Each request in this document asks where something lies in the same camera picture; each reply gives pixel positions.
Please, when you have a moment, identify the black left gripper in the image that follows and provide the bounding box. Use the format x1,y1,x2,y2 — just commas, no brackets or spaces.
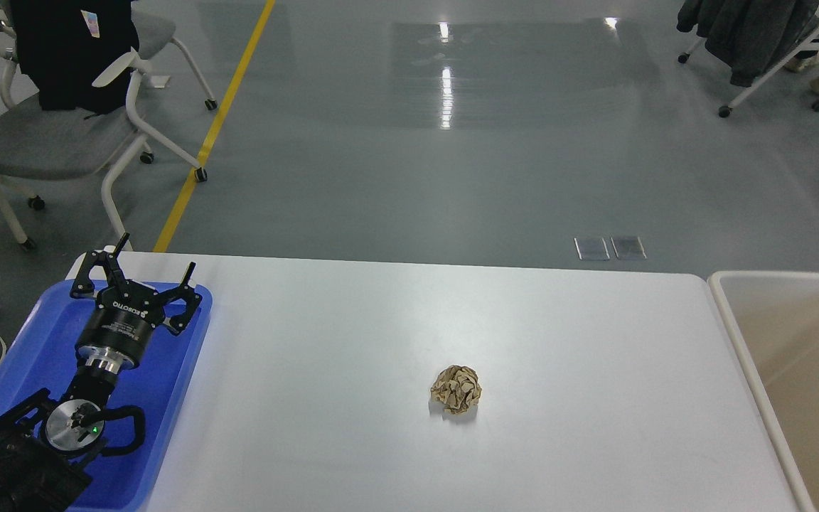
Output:
69,233,203,369

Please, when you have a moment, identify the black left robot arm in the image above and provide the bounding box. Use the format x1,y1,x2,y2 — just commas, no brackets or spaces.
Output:
0,235,203,511

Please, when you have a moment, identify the blue plastic tray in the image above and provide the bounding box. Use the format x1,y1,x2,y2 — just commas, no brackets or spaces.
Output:
0,281,213,511

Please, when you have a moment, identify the grey white office chair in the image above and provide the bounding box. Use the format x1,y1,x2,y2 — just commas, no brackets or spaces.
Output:
0,1,218,250

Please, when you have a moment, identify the black jacket on chair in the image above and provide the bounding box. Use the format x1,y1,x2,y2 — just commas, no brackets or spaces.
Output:
9,1,140,114

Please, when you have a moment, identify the crumpled brown paper ball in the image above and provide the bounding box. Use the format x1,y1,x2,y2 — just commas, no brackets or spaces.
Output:
429,364,482,415

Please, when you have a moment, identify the left floor socket plate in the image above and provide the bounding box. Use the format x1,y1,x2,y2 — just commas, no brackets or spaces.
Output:
574,237,610,260

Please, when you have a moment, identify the floor socket plate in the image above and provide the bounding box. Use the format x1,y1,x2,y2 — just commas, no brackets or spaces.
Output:
611,236,647,260
574,237,610,260

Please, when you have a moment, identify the right floor socket plate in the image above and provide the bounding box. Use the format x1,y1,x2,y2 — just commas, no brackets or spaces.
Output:
611,236,647,260

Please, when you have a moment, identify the beige plastic bin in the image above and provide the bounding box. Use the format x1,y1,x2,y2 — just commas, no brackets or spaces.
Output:
707,271,819,511

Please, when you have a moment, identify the chair with dark coat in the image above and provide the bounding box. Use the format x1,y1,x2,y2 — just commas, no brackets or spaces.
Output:
676,1,819,119

